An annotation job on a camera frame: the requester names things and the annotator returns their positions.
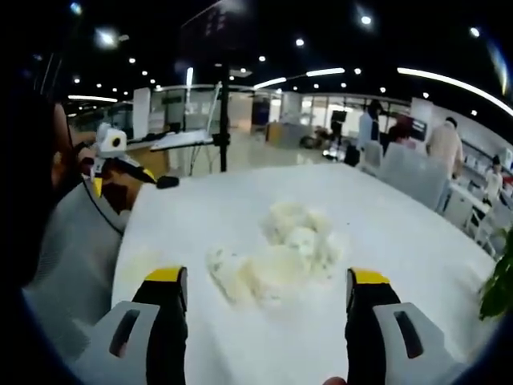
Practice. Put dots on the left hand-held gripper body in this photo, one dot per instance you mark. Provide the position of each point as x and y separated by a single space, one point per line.
112 140

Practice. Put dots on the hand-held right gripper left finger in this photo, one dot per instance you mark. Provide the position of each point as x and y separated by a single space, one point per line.
166 345

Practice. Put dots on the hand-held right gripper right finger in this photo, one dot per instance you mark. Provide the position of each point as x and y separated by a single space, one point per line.
362 345

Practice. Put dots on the pile of paper cups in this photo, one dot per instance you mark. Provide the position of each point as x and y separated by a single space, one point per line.
280 256

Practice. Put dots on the person's left hand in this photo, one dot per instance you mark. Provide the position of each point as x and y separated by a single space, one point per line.
87 163

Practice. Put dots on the person's right hand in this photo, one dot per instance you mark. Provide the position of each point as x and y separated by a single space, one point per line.
334 382

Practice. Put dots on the black oblong device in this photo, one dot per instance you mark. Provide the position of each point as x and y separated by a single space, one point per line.
167 182

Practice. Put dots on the grey mesh chair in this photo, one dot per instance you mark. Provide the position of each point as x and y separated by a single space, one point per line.
76 260

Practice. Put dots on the white table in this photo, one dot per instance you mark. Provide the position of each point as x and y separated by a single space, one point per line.
401 260

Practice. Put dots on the short ceiling light strip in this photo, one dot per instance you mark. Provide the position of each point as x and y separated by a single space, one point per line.
269 83
190 76
325 72

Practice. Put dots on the tilted monitor panel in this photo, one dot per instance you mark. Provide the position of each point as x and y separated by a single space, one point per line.
214 108

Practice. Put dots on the black tripod stand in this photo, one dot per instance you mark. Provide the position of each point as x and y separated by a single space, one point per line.
223 120

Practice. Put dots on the small brown cabinet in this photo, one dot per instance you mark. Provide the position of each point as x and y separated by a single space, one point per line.
274 132

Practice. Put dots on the dark hanging sign board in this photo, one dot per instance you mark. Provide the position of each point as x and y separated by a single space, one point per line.
210 28

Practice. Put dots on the green potted plant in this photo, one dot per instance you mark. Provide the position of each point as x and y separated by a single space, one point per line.
499 280

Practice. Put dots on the grey office chair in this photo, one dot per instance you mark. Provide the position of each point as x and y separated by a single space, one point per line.
372 154
417 176

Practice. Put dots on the black screen on stand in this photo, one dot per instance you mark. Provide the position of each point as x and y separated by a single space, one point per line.
338 117

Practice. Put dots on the group of round ceiling spotlights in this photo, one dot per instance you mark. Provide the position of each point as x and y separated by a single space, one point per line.
365 20

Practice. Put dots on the long curved ceiling light strip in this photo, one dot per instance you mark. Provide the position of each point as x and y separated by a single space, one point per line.
449 82

